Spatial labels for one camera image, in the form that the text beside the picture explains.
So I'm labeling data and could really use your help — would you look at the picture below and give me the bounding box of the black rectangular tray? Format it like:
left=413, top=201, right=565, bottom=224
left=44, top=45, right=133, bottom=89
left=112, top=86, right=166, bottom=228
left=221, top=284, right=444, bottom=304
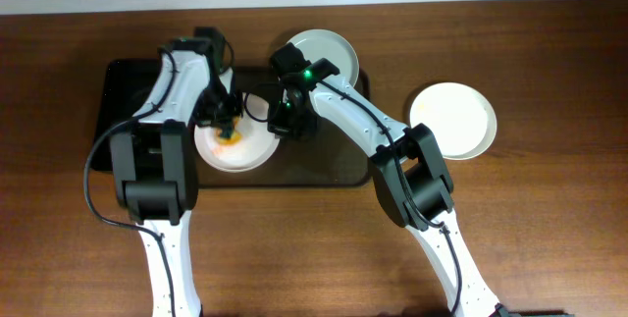
left=94, top=59, right=162, bottom=172

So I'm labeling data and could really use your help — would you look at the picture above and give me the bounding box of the brown serving tray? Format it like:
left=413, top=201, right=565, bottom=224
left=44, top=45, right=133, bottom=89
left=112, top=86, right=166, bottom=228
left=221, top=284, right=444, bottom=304
left=193, top=65, right=373, bottom=189

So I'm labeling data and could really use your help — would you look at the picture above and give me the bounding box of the green and yellow sponge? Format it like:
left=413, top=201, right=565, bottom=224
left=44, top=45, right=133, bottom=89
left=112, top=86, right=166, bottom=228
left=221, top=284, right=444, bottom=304
left=214, top=117, right=242, bottom=145

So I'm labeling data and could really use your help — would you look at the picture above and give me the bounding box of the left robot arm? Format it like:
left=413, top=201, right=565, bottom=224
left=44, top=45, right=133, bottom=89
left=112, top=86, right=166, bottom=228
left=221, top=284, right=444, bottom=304
left=92, top=27, right=243, bottom=316

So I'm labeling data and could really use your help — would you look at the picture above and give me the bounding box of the white plate small stain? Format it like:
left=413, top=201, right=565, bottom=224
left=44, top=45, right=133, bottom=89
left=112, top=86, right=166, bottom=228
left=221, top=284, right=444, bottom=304
left=408, top=82, right=497, bottom=161

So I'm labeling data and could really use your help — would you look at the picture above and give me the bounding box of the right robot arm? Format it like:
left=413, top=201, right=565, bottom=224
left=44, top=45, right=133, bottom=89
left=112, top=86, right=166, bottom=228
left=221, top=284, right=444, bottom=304
left=269, top=43, right=509, bottom=317

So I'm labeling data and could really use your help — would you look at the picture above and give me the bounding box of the white plate large stain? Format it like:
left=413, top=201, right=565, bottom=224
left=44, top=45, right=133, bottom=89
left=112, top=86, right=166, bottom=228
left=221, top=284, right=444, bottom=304
left=194, top=112, right=280, bottom=173

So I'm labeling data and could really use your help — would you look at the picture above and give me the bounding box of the pale blue plate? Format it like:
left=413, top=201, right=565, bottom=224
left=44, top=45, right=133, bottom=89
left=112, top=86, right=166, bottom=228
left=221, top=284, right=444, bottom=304
left=288, top=29, right=360, bottom=86

